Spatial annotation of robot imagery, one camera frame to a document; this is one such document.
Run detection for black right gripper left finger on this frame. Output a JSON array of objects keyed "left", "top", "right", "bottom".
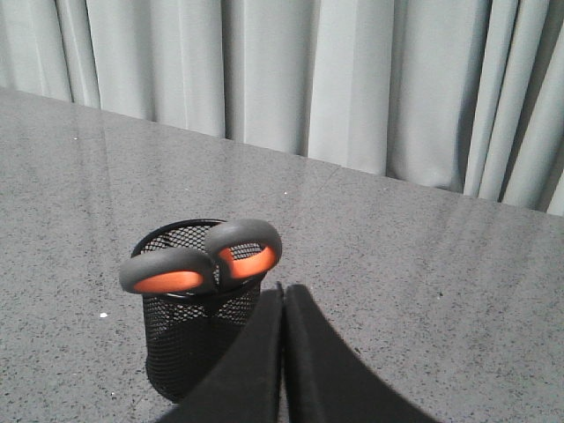
[{"left": 159, "top": 286, "right": 283, "bottom": 423}]

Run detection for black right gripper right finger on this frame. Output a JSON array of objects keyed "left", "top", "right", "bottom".
[{"left": 284, "top": 285, "right": 434, "bottom": 422}]

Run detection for grey orange handled scissors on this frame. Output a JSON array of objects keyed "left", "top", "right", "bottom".
[{"left": 118, "top": 219, "right": 282, "bottom": 295}]

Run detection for black mesh pen bucket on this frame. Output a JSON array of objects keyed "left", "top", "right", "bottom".
[{"left": 130, "top": 218, "right": 262, "bottom": 404}]

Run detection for light grey curtain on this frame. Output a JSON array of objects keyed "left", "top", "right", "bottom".
[{"left": 1, "top": 1, "right": 563, "bottom": 216}]

